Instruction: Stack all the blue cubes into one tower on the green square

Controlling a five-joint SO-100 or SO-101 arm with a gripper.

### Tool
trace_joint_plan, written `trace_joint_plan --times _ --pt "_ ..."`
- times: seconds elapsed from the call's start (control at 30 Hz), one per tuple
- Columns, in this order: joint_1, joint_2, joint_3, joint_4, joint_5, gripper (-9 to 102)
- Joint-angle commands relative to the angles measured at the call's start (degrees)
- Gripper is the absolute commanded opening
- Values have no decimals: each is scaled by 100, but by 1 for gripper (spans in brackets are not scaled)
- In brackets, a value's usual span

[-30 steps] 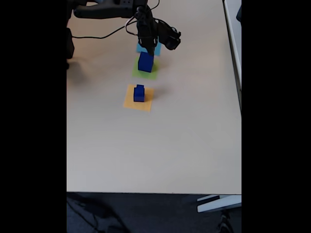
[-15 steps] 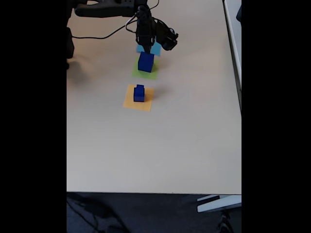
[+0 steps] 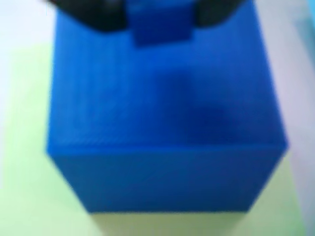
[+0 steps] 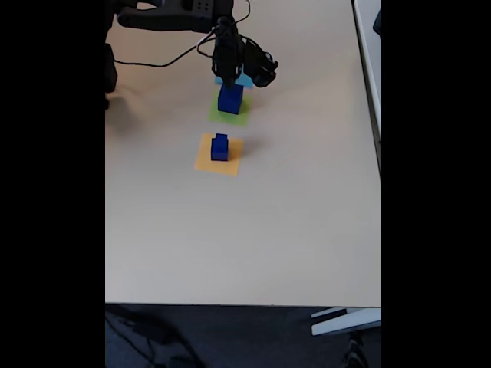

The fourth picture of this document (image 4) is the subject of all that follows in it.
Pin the green paper square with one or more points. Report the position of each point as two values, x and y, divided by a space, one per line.
245 117

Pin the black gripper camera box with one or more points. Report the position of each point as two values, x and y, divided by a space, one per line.
264 71

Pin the dark blue chair back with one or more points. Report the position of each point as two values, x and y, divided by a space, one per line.
377 21

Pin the white table foot bar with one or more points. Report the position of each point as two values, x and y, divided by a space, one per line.
345 322

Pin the medium blue cube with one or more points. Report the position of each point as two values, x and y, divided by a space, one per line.
219 153

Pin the blue paper square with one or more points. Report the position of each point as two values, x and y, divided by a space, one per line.
245 81

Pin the small blue cube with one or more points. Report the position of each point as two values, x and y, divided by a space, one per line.
221 140

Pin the orange paper square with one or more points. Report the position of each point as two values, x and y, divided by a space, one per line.
234 166

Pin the large blue cube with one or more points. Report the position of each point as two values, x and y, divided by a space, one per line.
230 101

